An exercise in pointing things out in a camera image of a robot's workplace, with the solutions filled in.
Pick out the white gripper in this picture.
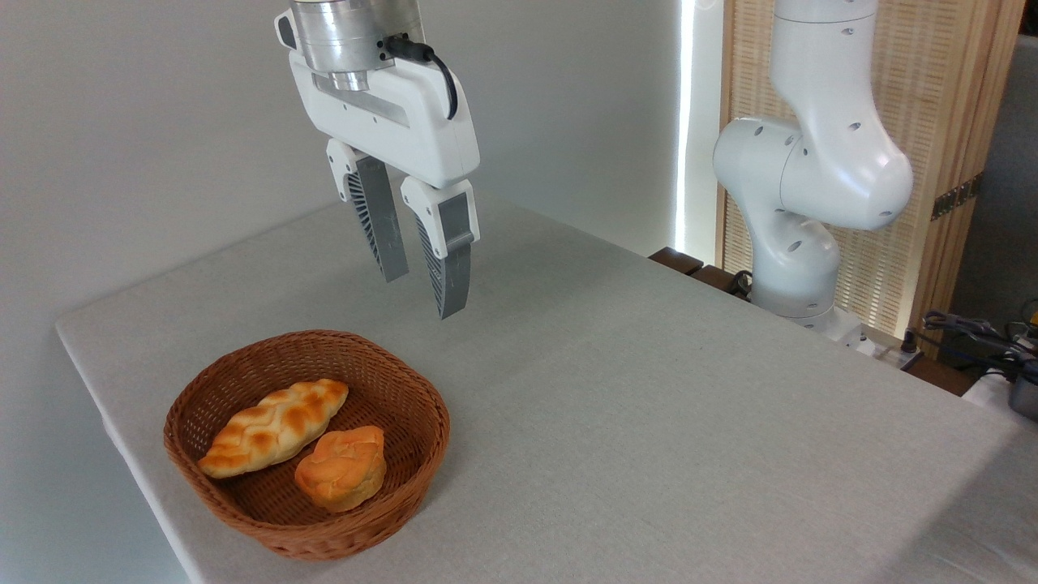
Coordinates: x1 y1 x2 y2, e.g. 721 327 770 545
289 50 481 320

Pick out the round orange muffin bread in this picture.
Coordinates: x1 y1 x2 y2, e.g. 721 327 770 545
294 425 388 513

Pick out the long braided bread loaf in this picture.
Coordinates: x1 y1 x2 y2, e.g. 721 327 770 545
199 378 350 479

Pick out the dark wooden block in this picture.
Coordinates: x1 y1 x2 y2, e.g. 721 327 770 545
689 264 751 301
649 247 705 277

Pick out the brown wicker basket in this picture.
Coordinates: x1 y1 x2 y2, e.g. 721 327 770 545
164 329 451 562

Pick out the grey tablecloth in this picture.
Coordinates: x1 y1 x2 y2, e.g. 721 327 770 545
55 191 1038 584

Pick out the wooden slat folding screen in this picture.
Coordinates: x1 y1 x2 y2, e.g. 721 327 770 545
715 0 1027 358

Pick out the grey metal device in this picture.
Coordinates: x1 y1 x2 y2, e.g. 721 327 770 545
1009 367 1038 421

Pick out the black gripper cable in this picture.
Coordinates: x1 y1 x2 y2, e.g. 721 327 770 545
383 34 460 121

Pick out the black cable bundle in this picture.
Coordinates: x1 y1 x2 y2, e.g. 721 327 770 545
923 302 1038 367

